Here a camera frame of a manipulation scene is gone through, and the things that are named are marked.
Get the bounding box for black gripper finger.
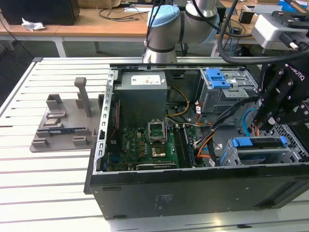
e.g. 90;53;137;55
265;81;294;132
253;69;285;128

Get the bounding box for hard disk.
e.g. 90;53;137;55
226;135;288;165

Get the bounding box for silver disk bay cage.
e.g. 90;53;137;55
218;139;302;167

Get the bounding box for silver optical drive cage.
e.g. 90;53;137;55
197;68;263;116

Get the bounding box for blue plastic drive latch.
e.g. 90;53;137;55
206;68;230;90

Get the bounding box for wooden desk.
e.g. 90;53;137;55
212;0;309;58
0;7;150;58

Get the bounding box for black square cup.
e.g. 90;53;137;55
238;10;254;24

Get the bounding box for grey flat box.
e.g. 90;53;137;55
253;4;276;15

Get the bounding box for blue cardboard box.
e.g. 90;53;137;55
277;0;294;12

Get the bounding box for installed RAM stick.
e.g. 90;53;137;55
182;125;196;168

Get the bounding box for black RAM slot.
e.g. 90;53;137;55
173;125;185;169

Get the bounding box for metal socket cover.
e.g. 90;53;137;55
147;119;168;144

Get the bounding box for CPU socket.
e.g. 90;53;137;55
151;144;168;159

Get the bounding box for black PC case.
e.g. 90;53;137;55
83;56;309;220

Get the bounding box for grey power supply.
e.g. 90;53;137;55
113;71;169;119

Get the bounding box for black graphics card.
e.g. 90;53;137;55
135;162;179;171

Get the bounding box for green motherboard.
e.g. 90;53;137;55
107;124;206;170

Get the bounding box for black case fan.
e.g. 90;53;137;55
106;98;124;155

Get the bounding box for grey parts rack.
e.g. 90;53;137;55
29;76;103;153

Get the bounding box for blue RAM stick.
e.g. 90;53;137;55
48;129;74;135

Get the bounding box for black computer tower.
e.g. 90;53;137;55
0;0;81;26

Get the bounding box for crumpled white paper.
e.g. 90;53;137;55
21;17;46;32

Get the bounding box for thick black cable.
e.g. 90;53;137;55
216;0;309;67

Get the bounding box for blue data wire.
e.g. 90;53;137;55
242;108;257;139

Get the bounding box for orange wire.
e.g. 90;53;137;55
197;141;219;160
252;124;261;140

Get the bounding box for black wire bundle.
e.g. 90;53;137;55
193;96;260;149

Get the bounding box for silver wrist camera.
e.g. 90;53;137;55
251;13;292;50

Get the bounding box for yellow wire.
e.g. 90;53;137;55
166;86;190;118

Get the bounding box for red black twisted wire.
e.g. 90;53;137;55
115;100;121;133

